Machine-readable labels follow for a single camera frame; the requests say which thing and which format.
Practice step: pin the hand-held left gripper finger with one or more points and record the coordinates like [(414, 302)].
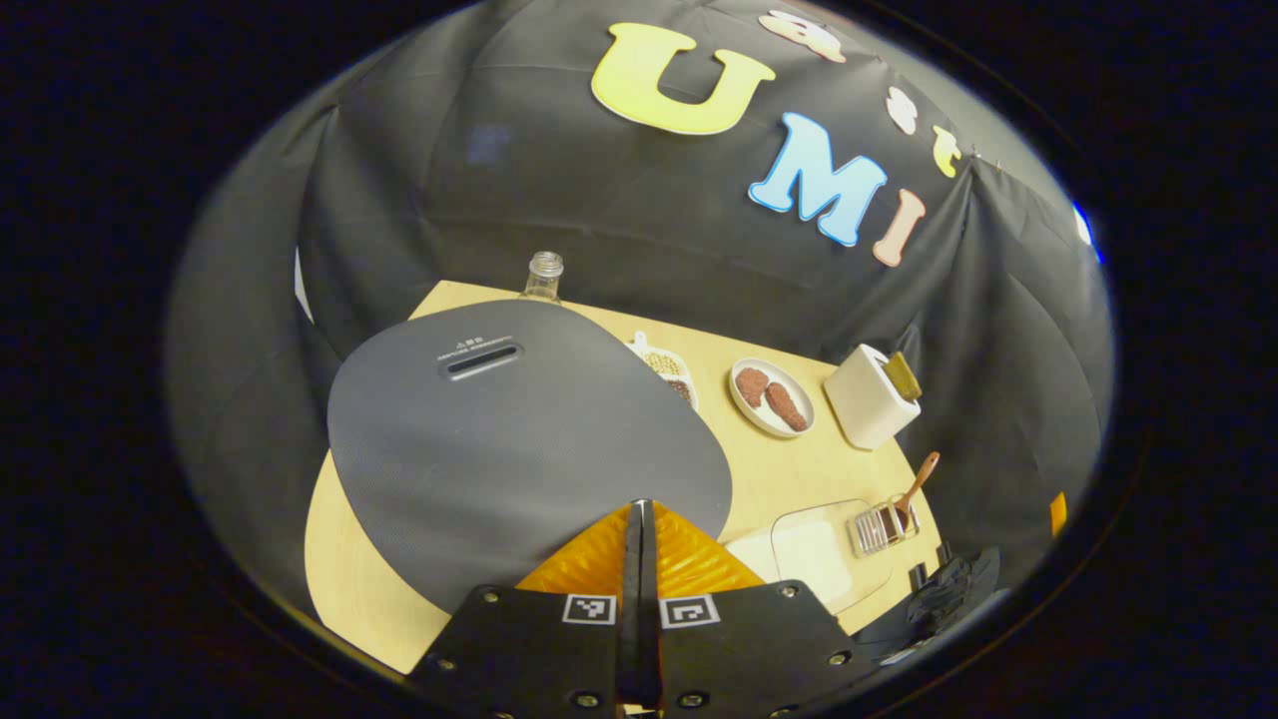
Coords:
[(631, 639), (649, 639)]

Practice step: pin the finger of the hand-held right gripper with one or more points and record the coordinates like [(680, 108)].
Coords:
[(1058, 513)]

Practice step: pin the brown wooden spoon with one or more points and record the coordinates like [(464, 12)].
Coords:
[(917, 484)]

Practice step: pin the clear box of white rice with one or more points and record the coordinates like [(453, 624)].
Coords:
[(809, 559)]

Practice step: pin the grey rice cooker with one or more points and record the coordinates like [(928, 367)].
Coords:
[(499, 449)]

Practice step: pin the black bulky object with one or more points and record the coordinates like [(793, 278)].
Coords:
[(944, 594)]

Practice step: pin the brown toast slice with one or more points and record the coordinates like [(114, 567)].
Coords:
[(904, 377)]

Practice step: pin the white toaster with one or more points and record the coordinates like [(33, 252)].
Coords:
[(864, 399)]

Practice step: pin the white round plate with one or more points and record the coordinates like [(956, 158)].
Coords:
[(771, 419)]

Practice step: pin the brown meat piece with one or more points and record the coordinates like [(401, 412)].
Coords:
[(751, 385), (786, 407)]

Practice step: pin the white divided grain dish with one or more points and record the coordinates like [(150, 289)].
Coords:
[(671, 367)]

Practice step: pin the clear glass bottle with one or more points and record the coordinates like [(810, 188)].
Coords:
[(542, 280)]

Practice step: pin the black backdrop cloth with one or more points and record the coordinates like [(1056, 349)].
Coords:
[(599, 200)]

